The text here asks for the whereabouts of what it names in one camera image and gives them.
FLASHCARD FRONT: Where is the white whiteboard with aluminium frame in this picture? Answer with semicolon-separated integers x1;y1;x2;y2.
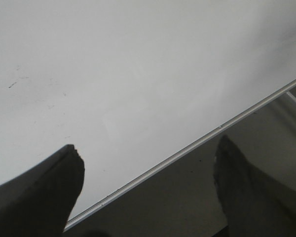
0;0;296;223

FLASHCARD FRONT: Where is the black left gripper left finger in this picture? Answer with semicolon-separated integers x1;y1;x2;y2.
0;145;85;237

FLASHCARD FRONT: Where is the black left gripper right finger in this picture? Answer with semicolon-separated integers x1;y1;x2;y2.
213;135;296;237

